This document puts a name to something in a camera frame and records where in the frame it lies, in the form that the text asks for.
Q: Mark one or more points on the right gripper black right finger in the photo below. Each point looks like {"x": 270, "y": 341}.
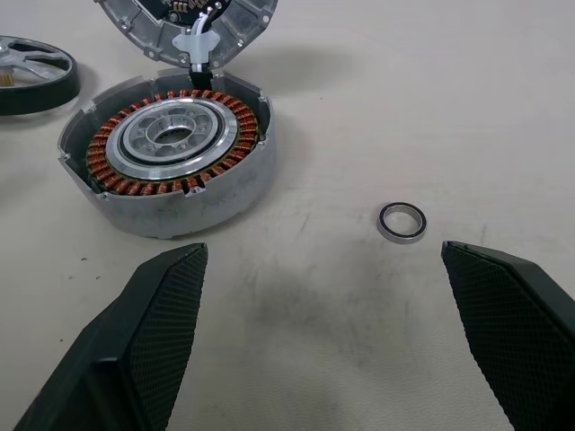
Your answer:
{"x": 516, "y": 332}

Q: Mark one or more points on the black rimmed silver spoked rotor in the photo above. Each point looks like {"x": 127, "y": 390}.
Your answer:
{"x": 67, "y": 78}

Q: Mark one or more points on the silver motor housing copper windings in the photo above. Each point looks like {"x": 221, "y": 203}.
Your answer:
{"x": 215, "y": 197}

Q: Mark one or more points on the small grey round object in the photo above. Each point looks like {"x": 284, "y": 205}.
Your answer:
{"x": 135, "y": 27}

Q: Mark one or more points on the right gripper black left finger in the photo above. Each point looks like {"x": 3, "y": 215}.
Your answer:
{"x": 135, "y": 341}

